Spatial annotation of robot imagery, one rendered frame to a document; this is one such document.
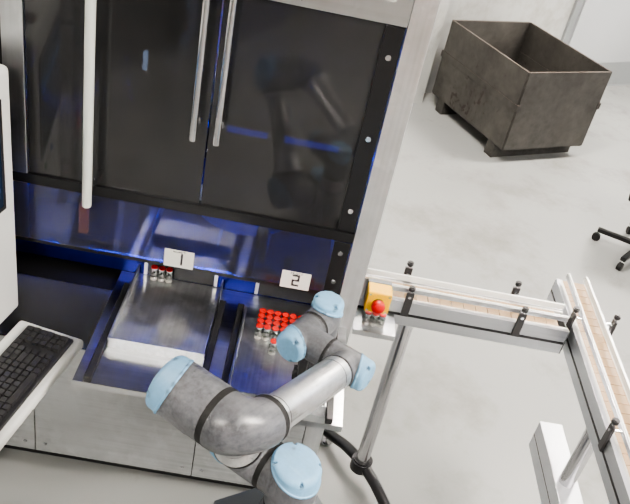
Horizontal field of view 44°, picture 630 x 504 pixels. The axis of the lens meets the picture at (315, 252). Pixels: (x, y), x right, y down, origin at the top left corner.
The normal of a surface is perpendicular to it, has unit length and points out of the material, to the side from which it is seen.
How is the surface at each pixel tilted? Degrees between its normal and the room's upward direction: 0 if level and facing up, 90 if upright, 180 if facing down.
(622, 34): 90
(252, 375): 0
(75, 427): 90
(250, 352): 0
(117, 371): 0
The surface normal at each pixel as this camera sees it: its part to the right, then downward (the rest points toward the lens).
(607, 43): 0.47, 0.57
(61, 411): -0.06, 0.56
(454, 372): 0.18, -0.81
